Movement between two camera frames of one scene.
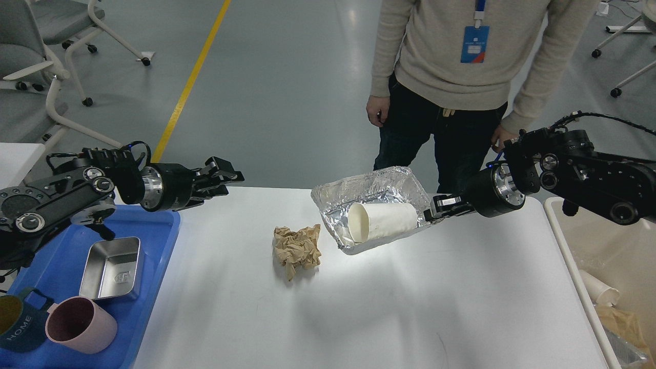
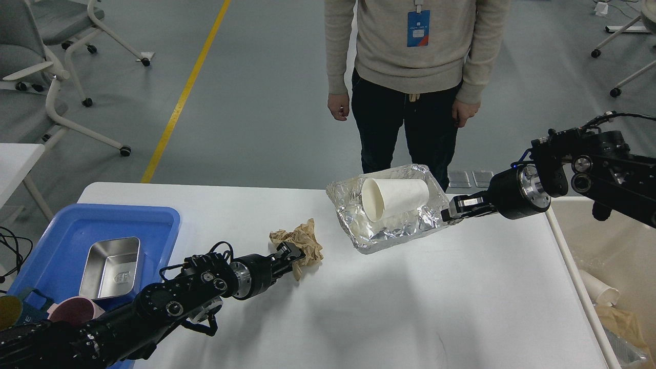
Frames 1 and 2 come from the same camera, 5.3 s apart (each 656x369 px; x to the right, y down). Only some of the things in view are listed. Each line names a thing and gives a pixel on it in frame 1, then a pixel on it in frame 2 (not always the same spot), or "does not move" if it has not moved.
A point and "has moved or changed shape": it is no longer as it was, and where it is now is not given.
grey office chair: x=29 y=80 does not move
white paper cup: x=368 y=221 → x=380 y=197
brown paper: x=298 y=247 does not move
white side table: x=16 y=160 does not move
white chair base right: x=649 y=12 does not move
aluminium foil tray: x=369 y=207 has moved or changed shape
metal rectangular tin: x=110 y=270 does not move
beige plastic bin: x=621 y=257 does not move
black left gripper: x=168 y=186 → x=254 y=271
